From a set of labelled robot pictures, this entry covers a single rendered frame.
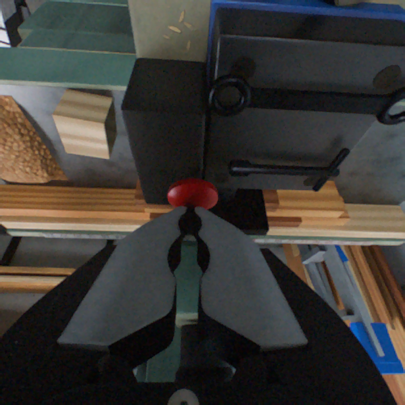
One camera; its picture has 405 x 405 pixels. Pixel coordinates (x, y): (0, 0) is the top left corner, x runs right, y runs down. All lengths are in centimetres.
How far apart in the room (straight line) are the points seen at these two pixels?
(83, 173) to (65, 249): 268
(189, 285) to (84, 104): 19
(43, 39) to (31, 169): 14
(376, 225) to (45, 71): 46
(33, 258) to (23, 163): 280
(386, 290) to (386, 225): 121
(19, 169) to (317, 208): 36
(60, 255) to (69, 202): 265
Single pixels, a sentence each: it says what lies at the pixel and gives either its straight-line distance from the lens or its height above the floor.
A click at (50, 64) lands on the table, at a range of 29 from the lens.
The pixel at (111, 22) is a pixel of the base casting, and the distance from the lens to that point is 36.
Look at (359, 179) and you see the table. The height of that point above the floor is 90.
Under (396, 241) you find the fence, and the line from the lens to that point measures 47.
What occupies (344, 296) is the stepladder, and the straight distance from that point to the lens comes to 110.
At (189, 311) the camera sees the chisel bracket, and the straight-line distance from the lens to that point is 24.
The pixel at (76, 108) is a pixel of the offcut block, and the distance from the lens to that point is 24.
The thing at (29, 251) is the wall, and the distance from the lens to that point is 317.
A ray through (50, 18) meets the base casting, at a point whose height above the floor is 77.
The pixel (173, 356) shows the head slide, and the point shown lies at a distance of 37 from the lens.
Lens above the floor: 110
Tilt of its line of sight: 33 degrees down
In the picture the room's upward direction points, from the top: 180 degrees counter-clockwise
